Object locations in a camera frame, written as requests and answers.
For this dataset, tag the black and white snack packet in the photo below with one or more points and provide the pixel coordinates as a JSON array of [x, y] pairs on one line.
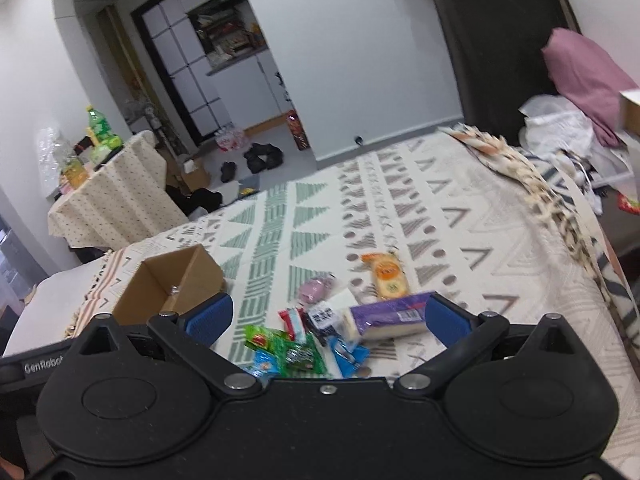
[[325, 317]]

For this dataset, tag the red patterned package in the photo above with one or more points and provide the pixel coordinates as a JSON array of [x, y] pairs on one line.
[[297, 131]]

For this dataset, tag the table with dotted tablecloth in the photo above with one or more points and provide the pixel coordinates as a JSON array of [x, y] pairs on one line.
[[115, 195]]

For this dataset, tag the white plastic bag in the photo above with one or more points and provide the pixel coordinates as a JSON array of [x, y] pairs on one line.
[[560, 125]]

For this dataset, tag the open cardboard box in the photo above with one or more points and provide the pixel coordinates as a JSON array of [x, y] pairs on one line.
[[192, 175]]

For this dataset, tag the green tissue box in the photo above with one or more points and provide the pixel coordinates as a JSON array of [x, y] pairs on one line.
[[106, 151]]

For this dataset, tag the small red packet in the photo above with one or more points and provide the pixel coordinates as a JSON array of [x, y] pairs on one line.
[[630, 204]]

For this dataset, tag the patterned white bed blanket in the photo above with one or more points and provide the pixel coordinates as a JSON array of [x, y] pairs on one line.
[[400, 210]]

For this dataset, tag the black clothes pile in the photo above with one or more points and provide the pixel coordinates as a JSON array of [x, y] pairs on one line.
[[197, 200]]

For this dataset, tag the clear plastic bag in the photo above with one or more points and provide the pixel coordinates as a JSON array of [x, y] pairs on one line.
[[52, 147]]

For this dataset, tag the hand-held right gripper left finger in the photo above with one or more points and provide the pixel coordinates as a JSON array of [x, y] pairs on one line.
[[210, 319]]

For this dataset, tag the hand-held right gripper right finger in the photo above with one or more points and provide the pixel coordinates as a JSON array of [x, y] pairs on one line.
[[445, 321]]

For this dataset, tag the black headboard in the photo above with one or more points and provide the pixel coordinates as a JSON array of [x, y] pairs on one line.
[[490, 45]]

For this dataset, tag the small blue snack packet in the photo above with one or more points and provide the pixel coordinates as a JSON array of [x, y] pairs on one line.
[[264, 364]]

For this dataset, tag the red and white snack packet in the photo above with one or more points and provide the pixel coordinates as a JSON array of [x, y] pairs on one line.
[[292, 322]]

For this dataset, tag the brown cardboard box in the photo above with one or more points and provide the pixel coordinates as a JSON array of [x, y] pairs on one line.
[[150, 290]]

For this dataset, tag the black framed glass door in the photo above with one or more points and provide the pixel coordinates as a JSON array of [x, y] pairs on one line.
[[180, 70]]

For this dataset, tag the purple and white packet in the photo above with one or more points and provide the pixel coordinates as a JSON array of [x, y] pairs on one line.
[[387, 312]]

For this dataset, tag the pair of black shoes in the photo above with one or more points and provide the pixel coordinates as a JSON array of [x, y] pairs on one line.
[[262, 156]]

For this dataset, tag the green soda bottle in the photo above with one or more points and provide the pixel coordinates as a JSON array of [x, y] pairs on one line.
[[100, 125]]

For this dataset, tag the pink pillow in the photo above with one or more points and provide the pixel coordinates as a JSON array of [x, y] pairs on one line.
[[585, 80]]

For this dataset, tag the white bed sheet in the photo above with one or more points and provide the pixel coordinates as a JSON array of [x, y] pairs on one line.
[[45, 305]]

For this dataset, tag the black slipper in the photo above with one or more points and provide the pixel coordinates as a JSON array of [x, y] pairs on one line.
[[229, 171]]

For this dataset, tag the cluttered white shelf cabinet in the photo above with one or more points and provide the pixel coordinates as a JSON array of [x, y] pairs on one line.
[[230, 30]]

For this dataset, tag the white standing fan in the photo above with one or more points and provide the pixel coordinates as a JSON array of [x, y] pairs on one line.
[[142, 115]]

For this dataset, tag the pink snack packet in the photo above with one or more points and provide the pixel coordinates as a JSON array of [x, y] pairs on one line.
[[316, 290]]

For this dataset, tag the pink pack of bottles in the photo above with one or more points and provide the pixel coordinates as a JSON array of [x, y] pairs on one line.
[[231, 140]]

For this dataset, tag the fringed striped throw blanket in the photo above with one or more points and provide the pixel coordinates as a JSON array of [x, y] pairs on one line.
[[540, 185]]

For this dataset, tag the green snack packet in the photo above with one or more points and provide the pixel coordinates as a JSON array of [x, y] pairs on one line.
[[295, 355]]

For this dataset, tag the orange cracker packet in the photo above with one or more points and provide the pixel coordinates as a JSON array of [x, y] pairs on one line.
[[389, 275]]

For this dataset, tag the yellow drink bottle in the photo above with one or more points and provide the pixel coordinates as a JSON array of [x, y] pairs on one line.
[[75, 170]]

